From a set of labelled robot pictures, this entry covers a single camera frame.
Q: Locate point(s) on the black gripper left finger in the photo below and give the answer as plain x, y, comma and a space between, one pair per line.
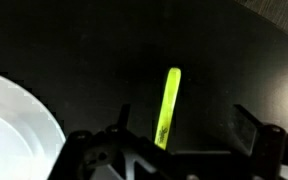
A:
124, 116

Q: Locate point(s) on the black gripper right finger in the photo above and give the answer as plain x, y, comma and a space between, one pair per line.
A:
244, 130

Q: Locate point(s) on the yellow highlighter marker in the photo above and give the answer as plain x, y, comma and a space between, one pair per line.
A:
169, 103

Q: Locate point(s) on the white round plate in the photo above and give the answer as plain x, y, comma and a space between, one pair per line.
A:
14, 133

